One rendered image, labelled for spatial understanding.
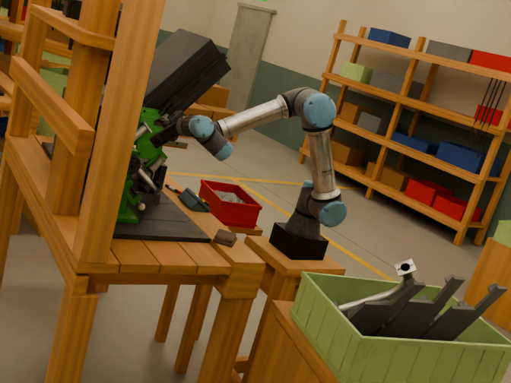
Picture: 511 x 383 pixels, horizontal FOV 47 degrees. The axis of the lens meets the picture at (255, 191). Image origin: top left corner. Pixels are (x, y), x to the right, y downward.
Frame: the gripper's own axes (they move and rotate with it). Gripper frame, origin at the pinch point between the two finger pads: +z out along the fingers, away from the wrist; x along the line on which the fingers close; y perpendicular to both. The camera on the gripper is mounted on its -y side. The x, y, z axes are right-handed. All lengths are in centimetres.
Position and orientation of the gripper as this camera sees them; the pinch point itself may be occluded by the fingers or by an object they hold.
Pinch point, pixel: (158, 129)
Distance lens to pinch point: 232.6
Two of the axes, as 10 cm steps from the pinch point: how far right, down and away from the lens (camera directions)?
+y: 6.8, -6.3, 3.7
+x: -5.0, -7.7, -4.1
